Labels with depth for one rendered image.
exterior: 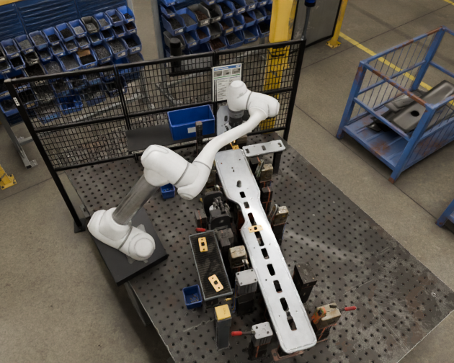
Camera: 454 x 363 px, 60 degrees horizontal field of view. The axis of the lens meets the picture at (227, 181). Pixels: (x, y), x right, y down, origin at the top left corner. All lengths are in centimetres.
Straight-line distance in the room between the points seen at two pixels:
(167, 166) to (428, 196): 297
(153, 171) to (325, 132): 293
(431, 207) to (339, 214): 145
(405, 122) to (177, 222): 241
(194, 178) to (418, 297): 159
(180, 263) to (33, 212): 184
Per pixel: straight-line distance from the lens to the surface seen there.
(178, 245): 262
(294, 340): 208
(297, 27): 520
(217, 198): 222
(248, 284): 204
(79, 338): 326
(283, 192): 289
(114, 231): 218
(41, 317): 342
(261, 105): 207
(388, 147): 428
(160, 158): 179
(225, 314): 192
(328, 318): 209
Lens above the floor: 295
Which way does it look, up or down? 50 degrees down
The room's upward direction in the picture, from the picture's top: 2 degrees clockwise
